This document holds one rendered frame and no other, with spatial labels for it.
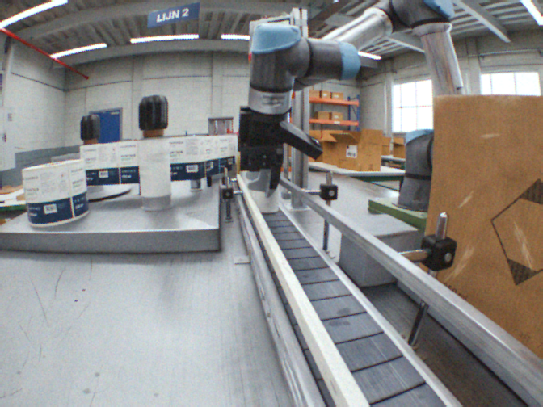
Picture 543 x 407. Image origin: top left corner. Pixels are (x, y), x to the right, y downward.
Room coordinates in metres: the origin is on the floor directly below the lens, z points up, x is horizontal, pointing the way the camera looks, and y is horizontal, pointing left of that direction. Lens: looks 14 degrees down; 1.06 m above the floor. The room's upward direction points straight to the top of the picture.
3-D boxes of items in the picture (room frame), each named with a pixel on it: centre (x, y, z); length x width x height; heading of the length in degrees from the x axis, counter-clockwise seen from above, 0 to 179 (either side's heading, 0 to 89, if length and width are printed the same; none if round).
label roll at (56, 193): (0.58, 0.59, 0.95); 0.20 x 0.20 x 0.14
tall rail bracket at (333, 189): (0.51, -0.09, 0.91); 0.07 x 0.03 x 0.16; 100
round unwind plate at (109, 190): (0.88, 0.67, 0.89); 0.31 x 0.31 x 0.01
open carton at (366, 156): (2.51, -0.82, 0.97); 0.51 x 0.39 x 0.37; 112
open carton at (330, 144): (2.92, -0.74, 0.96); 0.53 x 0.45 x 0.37; 108
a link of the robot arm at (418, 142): (0.75, -0.46, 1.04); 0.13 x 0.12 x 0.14; 19
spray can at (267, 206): (0.64, 0.01, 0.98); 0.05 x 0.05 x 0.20
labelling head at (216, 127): (1.21, 0.21, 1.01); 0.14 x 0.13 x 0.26; 10
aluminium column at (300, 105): (0.88, -0.09, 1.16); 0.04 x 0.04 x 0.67; 10
